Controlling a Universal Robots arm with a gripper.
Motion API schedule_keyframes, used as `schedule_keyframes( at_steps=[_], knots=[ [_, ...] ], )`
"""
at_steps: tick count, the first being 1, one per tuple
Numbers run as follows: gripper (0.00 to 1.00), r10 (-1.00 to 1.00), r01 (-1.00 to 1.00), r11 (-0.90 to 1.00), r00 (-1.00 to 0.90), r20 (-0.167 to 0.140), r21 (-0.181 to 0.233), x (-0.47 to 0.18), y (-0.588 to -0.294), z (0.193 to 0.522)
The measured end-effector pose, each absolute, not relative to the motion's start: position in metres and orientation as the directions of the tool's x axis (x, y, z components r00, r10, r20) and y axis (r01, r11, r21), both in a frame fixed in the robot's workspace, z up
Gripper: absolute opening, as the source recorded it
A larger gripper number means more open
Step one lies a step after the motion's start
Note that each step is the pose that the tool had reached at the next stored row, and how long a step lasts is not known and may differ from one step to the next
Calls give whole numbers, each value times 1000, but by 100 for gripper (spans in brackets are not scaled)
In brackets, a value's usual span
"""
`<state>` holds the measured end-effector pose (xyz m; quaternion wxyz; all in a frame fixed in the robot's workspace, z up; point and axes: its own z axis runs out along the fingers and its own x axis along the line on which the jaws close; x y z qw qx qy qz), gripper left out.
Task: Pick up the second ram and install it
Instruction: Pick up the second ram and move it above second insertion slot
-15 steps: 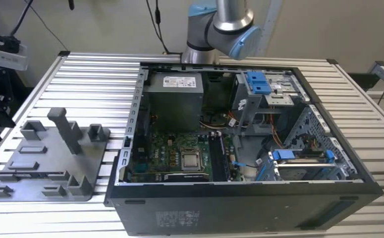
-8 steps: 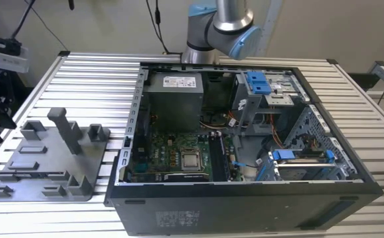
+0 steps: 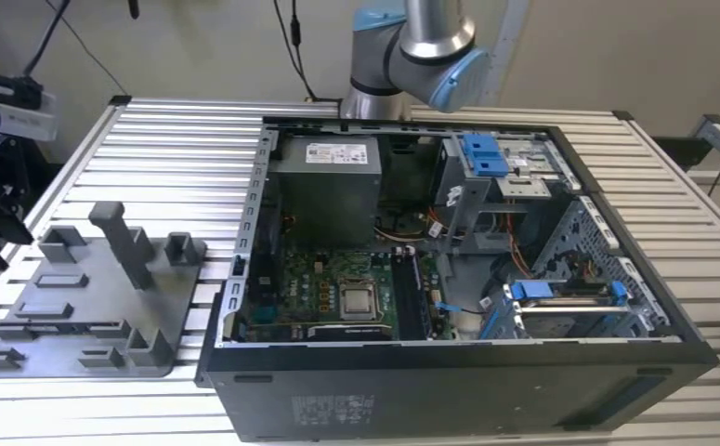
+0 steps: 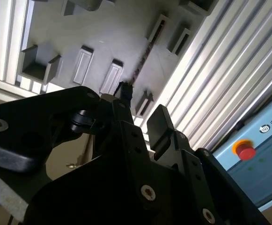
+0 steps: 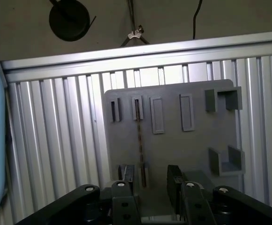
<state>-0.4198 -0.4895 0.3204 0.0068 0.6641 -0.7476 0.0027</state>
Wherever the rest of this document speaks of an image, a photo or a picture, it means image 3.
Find CPU socket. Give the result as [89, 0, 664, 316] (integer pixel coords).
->
[332, 276, 387, 322]

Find grey plastic parts rack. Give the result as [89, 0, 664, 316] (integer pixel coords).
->
[0, 201, 212, 380]

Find black PC case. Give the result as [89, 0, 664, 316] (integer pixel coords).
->
[192, 114, 720, 443]

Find black RAM slot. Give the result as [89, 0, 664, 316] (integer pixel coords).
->
[392, 248, 415, 340]

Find thick black camera cable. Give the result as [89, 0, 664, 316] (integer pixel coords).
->
[21, 0, 75, 78]

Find hard disk in blue carrier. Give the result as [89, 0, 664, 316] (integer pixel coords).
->
[504, 280, 638, 340]

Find black graphics card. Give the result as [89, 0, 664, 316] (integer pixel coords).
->
[307, 323, 395, 343]

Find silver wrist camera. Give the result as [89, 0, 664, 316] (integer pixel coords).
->
[0, 77, 59, 142]

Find grey metal drive cage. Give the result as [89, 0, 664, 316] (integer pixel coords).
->
[436, 132, 578, 252]

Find silver CPU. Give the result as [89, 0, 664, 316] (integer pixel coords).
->
[341, 288, 378, 313]

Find grey power supply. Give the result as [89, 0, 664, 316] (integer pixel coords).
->
[265, 135, 384, 247]

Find green motherboard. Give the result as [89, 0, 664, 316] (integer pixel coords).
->
[244, 245, 460, 343]

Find bundle of power wires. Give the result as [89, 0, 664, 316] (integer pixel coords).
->
[375, 211, 436, 243]

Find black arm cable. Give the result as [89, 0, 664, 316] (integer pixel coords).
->
[271, 0, 343, 104]

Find blue plastic drive latch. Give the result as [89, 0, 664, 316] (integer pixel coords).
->
[462, 133, 500, 158]
[474, 155, 508, 178]

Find orange power wires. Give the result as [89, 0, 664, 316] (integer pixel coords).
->
[500, 211, 532, 280]

